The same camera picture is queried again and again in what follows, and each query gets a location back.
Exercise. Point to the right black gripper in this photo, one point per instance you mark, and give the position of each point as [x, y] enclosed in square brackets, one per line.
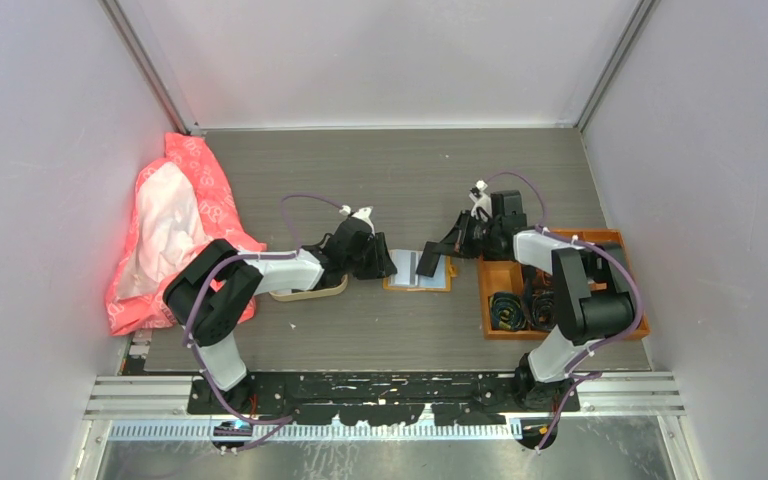
[462, 247]

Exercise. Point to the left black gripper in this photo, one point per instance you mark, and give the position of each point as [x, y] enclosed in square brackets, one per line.
[382, 265]

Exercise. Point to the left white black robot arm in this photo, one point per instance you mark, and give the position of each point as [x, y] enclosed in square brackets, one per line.
[209, 296]

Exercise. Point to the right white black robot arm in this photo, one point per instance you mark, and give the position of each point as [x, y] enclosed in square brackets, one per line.
[549, 368]

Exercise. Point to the beige oval card tray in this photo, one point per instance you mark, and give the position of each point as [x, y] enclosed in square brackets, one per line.
[299, 295]

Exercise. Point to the rolled dark belt left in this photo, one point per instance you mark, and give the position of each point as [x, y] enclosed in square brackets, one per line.
[506, 312]

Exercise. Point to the rolled dark belt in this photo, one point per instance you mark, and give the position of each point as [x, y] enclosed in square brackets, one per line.
[538, 299]
[506, 312]

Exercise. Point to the orange wooden compartment tray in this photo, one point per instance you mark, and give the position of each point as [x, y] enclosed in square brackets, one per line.
[594, 296]

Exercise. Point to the rolled dark belt right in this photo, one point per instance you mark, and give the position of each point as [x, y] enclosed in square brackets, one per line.
[538, 299]

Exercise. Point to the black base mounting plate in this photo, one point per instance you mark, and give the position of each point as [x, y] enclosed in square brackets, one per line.
[396, 399]

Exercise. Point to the pink white crumpled cloth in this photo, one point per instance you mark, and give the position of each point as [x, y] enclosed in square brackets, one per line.
[183, 201]

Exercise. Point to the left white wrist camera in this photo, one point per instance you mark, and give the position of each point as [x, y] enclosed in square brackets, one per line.
[362, 214]

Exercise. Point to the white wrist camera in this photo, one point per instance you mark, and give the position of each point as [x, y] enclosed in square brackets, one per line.
[362, 214]
[482, 203]

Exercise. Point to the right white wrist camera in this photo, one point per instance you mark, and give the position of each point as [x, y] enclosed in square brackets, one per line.
[482, 203]

